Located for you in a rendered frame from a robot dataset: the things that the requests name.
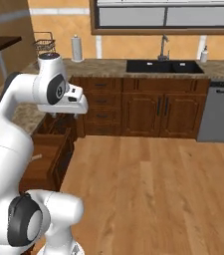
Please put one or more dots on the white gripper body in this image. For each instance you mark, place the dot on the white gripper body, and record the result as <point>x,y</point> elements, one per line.
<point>63,108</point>

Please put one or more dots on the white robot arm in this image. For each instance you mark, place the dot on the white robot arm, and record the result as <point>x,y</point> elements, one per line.
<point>4,159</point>

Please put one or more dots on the wooden drawer front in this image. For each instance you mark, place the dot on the wooden drawer front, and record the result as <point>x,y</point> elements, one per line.
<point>103,128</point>
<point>108,85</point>
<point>112,100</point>
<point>112,115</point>

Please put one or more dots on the open wooden drawer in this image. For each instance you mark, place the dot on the open wooden drawer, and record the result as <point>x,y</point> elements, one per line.
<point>59,159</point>

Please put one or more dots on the white paper towel roll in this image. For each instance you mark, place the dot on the white paper towel roll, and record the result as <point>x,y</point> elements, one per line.
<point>77,50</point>

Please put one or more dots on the wooden cupboard door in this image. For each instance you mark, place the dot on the wooden cupboard door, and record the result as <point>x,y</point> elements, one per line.
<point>140,114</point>
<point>184,114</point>

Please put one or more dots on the wide wooden panel under sink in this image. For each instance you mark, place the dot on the wide wooden panel under sink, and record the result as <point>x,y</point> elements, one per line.
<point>165,85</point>

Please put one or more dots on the black double sink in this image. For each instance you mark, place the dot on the black double sink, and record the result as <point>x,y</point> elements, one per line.
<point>163,67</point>

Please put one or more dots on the grey metal tap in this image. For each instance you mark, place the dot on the grey metal tap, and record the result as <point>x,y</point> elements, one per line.
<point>163,50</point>

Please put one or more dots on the white soap dispenser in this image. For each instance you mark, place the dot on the white soap dispenser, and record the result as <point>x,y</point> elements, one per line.
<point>203,55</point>

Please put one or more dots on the grey dishwasher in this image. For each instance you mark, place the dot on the grey dishwasher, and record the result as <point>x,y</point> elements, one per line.
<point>219,116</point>

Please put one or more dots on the window with dark frame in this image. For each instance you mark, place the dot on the window with dark frame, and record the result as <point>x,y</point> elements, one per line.
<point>165,16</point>

